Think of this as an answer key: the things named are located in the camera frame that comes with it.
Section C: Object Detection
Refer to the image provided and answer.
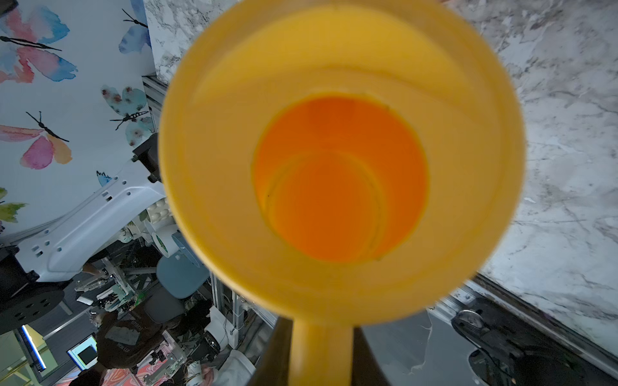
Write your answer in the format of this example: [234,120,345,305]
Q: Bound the yellow plastic watering can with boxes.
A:
[159,1,526,385]

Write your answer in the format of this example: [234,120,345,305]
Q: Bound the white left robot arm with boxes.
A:
[1,134,165,333]

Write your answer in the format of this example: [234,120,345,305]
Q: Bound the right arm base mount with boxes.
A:
[452,299,617,386]

